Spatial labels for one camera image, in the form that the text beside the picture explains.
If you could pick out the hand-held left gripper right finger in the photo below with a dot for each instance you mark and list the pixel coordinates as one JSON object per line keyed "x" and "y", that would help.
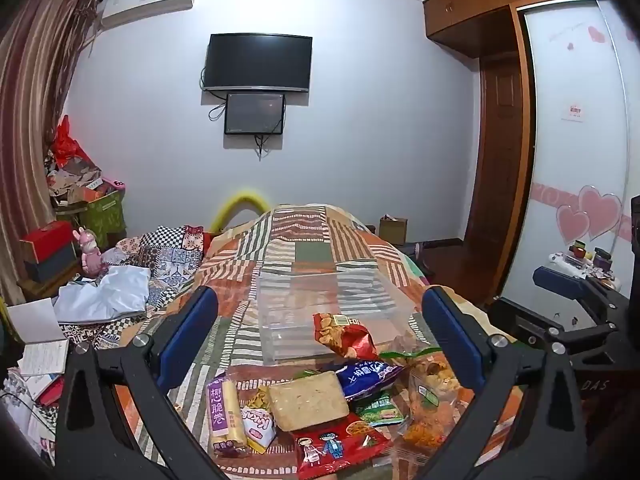
{"x": 450, "y": 332}

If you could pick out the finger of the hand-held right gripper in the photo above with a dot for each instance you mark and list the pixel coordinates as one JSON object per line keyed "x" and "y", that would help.
{"x": 555, "y": 282}
{"x": 530, "y": 325}

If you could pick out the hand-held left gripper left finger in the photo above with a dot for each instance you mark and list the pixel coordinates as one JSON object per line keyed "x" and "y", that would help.
{"x": 192, "y": 330}

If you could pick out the purple yellow wafer roll packet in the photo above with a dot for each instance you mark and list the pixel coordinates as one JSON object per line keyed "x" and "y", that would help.
{"x": 225, "y": 410}

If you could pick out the clear bag of fried snacks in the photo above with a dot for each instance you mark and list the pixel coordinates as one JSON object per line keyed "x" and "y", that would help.
{"x": 425, "y": 420}

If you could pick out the clear plastic container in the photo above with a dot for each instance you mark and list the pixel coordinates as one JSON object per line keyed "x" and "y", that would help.
{"x": 320, "y": 310}

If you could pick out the beige cracker packet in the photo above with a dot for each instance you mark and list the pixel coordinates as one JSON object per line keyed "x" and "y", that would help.
{"x": 307, "y": 400}

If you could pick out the white tray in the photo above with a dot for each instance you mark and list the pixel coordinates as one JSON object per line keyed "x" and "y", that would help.
{"x": 567, "y": 262}

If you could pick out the dark small jar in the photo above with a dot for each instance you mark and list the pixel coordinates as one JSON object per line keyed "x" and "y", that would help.
{"x": 580, "y": 250}

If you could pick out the green-edged clear snack bag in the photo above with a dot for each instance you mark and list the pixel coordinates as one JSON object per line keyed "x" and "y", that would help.
{"x": 407, "y": 347}

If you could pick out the purple jar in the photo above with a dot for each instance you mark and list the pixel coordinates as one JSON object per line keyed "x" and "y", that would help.
{"x": 603, "y": 260}

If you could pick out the checkered patterned quilt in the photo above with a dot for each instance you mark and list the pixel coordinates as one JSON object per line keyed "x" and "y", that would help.
{"x": 170, "y": 260}

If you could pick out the blue snack packet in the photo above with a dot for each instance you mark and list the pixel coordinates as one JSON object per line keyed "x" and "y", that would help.
{"x": 367, "y": 375}

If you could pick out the white pillow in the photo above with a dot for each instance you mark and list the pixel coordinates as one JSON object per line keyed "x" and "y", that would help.
{"x": 107, "y": 292}

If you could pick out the small yellow snack packet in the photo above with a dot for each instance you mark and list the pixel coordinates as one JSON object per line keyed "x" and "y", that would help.
{"x": 259, "y": 396}

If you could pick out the green snack packet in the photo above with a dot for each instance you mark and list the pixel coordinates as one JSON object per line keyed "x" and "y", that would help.
{"x": 380, "y": 409}

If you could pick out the red chip bag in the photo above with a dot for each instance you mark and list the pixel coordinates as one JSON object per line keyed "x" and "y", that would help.
{"x": 342, "y": 337}

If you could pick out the white red small packet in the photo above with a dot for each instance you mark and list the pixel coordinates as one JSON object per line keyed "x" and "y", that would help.
{"x": 257, "y": 425}

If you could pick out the small brown cardboard box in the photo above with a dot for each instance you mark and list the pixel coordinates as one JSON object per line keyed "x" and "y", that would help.
{"x": 392, "y": 230}

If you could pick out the pink toy figure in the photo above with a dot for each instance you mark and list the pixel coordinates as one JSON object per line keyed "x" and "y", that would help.
{"x": 91, "y": 257}

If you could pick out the wooden door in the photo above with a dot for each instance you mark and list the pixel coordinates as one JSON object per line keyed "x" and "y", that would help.
{"x": 497, "y": 160}

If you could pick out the yellow foam tube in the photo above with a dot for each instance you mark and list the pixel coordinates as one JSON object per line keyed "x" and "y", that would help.
{"x": 240, "y": 200}

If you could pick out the green cardboard box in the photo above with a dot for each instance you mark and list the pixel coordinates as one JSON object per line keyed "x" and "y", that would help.
{"x": 105, "y": 217}

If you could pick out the striped patchwork blanket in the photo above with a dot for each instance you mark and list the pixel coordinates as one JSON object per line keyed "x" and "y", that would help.
{"x": 310, "y": 245}

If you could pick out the white open notebook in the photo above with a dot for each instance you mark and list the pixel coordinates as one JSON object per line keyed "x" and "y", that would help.
{"x": 42, "y": 345}

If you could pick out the dark grey box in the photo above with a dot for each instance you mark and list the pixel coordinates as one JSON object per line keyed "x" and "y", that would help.
{"x": 52, "y": 266}

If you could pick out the red packet with cartoon figures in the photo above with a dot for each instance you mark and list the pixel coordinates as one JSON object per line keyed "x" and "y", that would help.
{"x": 335, "y": 447}

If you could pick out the red shoe box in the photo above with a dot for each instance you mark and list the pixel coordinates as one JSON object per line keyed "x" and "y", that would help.
{"x": 47, "y": 240}

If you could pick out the pile of books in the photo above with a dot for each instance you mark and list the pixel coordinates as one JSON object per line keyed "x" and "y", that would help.
{"x": 30, "y": 405}

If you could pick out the pile of papers and cardboard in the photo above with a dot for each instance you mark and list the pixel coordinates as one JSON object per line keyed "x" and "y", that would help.
{"x": 75, "y": 180}

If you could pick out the red plastic bag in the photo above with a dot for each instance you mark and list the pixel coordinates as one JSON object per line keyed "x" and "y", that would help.
{"x": 66, "y": 142}

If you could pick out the striped brown curtain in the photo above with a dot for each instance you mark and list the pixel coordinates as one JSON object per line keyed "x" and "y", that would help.
{"x": 35, "y": 110}

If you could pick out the wooden overhead cabinet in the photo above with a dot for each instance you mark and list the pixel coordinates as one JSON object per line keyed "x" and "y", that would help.
{"x": 475, "y": 5}

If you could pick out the white air conditioner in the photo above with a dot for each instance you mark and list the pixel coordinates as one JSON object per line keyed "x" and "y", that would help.
{"x": 147, "y": 2}

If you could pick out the small black wall monitor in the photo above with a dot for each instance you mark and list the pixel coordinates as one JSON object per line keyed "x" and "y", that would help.
{"x": 255, "y": 114}

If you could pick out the black wall television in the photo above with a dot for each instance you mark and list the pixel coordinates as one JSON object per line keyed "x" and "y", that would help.
{"x": 259, "y": 62}

